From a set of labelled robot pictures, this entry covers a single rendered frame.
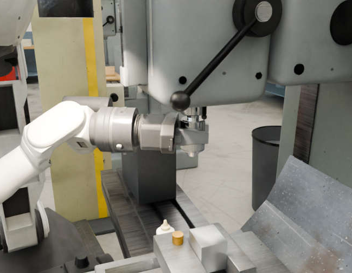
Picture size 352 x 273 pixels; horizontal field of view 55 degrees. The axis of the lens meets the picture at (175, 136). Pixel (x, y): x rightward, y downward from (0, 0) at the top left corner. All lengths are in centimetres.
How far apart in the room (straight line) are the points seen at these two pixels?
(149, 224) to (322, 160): 48
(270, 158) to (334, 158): 166
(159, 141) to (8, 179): 28
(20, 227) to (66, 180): 119
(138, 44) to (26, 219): 96
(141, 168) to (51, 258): 64
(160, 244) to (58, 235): 96
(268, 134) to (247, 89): 235
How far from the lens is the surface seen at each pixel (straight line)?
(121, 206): 103
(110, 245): 246
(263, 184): 266
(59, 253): 150
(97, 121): 64
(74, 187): 255
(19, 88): 113
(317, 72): 61
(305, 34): 59
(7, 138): 116
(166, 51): 50
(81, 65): 231
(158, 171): 100
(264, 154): 255
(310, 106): 93
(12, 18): 80
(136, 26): 56
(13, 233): 139
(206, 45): 52
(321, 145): 92
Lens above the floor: 144
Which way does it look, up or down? 19 degrees down
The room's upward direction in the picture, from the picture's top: straight up
